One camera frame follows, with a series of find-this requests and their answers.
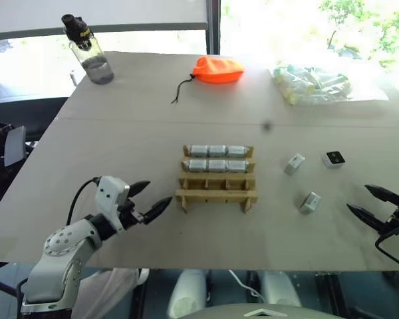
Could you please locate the grey cloth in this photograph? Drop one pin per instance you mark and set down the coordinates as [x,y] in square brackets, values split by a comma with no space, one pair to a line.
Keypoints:
[103,292]

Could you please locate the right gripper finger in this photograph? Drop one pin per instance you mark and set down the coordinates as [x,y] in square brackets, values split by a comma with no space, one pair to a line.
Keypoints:
[369,219]
[384,195]

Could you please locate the wooden slatted rack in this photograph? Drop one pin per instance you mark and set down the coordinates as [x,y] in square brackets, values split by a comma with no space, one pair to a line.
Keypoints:
[216,196]

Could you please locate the grey robot torso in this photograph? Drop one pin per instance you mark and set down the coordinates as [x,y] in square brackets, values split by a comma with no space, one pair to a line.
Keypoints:
[259,311]

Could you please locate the clear plastic bag of tubes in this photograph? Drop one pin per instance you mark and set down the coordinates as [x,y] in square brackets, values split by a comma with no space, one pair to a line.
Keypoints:
[314,84]

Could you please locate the grey flat panel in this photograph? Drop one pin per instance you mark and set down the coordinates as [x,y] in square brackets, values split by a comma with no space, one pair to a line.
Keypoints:
[15,146]

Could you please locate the dark window frame post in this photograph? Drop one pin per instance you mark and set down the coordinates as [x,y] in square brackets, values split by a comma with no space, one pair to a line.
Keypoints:
[213,26]

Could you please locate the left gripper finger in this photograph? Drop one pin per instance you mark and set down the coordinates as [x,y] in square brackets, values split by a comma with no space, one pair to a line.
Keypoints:
[137,188]
[156,209]

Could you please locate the white rounded robot leg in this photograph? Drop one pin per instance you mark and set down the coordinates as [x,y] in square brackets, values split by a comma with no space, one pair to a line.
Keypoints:
[186,292]
[281,287]

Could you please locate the clear bottle with black cap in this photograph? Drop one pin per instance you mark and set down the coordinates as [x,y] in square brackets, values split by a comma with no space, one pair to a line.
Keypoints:
[93,56]

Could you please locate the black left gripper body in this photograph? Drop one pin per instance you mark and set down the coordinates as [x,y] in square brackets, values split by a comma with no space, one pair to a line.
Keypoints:
[129,214]

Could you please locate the white roller blind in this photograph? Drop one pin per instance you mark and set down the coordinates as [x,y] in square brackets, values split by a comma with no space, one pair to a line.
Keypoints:
[96,11]

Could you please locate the small black white cube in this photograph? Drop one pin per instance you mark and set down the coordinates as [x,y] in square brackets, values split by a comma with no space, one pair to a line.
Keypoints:
[333,159]

